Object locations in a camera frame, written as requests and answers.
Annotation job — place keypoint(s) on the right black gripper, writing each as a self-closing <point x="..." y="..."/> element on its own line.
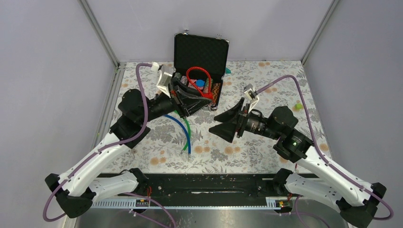
<point x="227" y="130"/>

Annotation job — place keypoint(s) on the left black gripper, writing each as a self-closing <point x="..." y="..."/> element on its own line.
<point x="191" y="106"/>

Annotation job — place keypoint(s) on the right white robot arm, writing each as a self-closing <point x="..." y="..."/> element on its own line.
<point x="354" y="199"/>

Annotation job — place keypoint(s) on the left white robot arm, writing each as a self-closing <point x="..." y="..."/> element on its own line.
<point x="78" y="188"/>

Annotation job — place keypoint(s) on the blue round chip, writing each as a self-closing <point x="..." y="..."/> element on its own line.
<point x="200" y="83"/>

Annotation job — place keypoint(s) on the black poker chip case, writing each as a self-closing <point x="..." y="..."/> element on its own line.
<point x="201" y="58"/>

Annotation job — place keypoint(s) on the green cube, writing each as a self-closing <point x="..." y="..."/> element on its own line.
<point x="297" y="107"/>

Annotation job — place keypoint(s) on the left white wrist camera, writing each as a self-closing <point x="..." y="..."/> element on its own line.
<point x="165" y="74"/>

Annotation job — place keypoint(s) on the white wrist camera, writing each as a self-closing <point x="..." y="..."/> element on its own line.
<point x="251" y="93"/>
<point x="165" y="74"/>

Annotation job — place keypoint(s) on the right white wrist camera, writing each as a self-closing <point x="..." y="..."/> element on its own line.
<point x="251" y="93"/>

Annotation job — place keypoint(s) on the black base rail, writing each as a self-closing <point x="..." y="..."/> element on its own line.
<point x="210" y="190"/>

